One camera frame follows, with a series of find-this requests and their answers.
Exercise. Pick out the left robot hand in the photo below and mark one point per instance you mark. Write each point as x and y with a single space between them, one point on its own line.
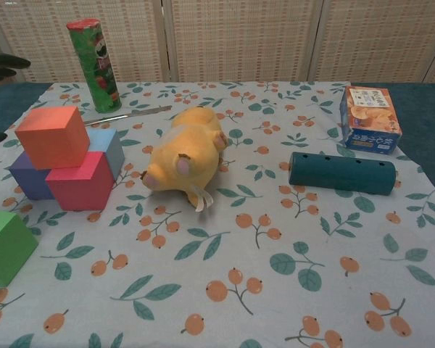
7 64

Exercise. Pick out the green chips can red lid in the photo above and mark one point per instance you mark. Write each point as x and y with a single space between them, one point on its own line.
99 72

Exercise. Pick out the teal cylinder with holes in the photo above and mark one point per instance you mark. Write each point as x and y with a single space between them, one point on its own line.
340 174

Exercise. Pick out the light blue foam cube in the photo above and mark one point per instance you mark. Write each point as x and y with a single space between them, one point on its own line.
110 152

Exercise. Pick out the beige woven folding screen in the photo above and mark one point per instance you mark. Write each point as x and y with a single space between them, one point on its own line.
239 36

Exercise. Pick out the orange foam cube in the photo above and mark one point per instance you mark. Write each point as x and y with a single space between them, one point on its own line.
50 137

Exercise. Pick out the green foam cube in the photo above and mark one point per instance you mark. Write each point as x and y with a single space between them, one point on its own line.
3 250

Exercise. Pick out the silver table knife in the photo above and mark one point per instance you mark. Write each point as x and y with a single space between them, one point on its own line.
130 114

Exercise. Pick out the floral print tablecloth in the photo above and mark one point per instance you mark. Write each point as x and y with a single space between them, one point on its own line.
239 272

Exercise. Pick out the yellow plush duck toy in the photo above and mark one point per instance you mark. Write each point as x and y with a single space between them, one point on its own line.
185 152

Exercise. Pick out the orange blue snack box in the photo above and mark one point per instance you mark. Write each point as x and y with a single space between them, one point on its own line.
369 119

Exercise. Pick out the pink foam cube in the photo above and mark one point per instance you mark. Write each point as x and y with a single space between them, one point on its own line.
79 185

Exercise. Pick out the purple foam block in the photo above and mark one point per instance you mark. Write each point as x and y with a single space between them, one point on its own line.
29 179

